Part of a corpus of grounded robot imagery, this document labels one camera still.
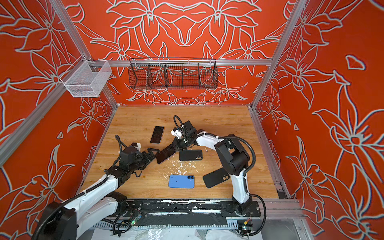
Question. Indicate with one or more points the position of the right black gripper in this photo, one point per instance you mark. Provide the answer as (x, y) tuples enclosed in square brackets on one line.
[(176, 144)]

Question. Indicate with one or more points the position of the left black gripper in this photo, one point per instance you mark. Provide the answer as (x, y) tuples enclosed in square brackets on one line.
[(149, 158)]

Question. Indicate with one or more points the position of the black phone case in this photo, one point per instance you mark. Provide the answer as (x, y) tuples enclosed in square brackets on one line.
[(191, 155), (215, 178)]

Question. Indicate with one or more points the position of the black smartphone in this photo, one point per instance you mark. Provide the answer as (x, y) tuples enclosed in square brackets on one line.
[(166, 153), (157, 135)]

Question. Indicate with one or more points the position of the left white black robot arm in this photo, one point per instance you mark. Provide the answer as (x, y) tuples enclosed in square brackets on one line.
[(69, 219)]

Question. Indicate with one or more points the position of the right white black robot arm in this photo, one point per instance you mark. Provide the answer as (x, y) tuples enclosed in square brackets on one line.
[(236, 156)]

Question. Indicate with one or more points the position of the blue phone case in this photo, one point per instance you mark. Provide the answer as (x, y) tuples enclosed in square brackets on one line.
[(182, 181)]

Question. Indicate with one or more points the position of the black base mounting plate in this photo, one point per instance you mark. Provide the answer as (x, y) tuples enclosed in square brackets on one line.
[(224, 208)]

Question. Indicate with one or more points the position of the clear plastic bin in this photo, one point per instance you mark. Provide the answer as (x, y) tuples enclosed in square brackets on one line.
[(87, 78)]

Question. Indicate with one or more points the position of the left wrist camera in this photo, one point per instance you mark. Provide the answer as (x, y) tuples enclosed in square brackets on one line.
[(137, 146)]

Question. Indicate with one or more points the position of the black wire basket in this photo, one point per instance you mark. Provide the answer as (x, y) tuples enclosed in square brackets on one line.
[(173, 74)]

